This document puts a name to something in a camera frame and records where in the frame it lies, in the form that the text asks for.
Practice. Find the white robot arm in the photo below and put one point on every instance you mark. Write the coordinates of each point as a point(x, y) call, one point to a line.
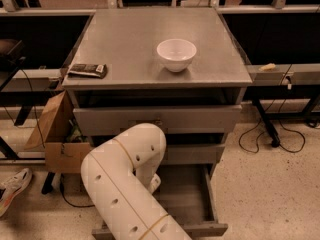
point(120, 178)

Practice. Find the grey open bottom drawer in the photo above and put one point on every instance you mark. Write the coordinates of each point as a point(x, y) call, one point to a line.
point(186, 194)

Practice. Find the grey middle drawer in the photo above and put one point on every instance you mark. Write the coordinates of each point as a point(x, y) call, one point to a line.
point(196, 154)

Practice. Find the grey top drawer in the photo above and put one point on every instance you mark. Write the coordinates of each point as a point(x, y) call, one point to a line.
point(171, 119)

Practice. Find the grey wooden drawer cabinet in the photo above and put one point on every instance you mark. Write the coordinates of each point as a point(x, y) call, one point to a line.
point(125, 40)

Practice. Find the brown cardboard box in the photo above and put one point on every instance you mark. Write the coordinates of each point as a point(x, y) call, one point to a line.
point(51, 136)

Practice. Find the dark snack bar packet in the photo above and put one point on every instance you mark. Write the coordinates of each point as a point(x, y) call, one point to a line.
point(88, 70)

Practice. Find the black table leg right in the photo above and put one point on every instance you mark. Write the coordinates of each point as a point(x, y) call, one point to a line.
point(272, 132)

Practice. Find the white ceramic bowl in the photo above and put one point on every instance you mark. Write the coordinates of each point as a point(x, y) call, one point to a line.
point(176, 54)

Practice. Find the white running shoe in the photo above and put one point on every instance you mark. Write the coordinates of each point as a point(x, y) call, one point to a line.
point(13, 186)

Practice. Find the yellow foam piece on rail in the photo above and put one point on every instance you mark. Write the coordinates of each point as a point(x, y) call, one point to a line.
point(268, 67)

